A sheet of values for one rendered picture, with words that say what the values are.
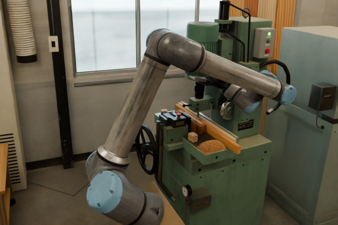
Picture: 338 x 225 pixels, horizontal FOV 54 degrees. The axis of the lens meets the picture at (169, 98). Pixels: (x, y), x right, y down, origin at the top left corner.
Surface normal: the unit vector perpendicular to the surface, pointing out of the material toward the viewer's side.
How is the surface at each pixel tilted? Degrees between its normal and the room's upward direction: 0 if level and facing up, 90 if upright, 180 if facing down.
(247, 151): 90
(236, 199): 90
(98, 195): 45
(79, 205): 0
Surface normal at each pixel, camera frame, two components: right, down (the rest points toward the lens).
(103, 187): -0.59, -0.54
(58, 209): 0.02, -0.94
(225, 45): 0.46, 0.31
